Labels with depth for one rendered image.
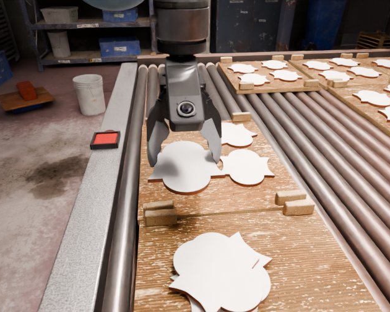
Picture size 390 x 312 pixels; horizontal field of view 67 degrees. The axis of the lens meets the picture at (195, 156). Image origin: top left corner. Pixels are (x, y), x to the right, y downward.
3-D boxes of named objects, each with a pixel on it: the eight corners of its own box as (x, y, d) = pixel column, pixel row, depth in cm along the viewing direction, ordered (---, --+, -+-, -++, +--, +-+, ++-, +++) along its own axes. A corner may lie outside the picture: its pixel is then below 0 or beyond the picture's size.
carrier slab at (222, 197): (138, 225, 58) (137, 219, 57) (142, 129, 92) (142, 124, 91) (308, 210, 62) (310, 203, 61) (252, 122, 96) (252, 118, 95)
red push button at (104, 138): (93, 148, 84) (93, 143, 83) (97, 138, 89) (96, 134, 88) (116, 147, 84) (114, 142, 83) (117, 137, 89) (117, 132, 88)
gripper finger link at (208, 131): (226, 142, 56) (205, 102, 52) (233, 159, 51) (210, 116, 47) (212, 150, 57) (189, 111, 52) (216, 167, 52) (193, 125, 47)
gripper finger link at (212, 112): (228, 130, 50) (205, 85, 46) (229, 134, 49) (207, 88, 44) (202, 142, 51) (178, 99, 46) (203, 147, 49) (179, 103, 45)
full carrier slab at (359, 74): (324, 90, 122) (326, 79, 120) (288, 62, 156) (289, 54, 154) (403, 86, 125) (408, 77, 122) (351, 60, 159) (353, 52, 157)
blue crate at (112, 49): (101, 57, 468) (98, 42, 456) (100, 51, 502) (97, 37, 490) (140, 55, 484) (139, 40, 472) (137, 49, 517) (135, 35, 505)
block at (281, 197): (276, 207, 60) (278, 196, 59) (273, 200, 62) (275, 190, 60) (305, 204, 61) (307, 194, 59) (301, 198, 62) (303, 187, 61)
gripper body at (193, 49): (202, 104, 54) (203, 33, 47) (209, 125, 46) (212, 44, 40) (160, 106, 53) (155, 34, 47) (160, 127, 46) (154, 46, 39)
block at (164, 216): (145, 227, 55) (143, 216, 54) (145, 220, 57) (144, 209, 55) (177, 225, 56) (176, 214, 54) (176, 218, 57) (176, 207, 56)
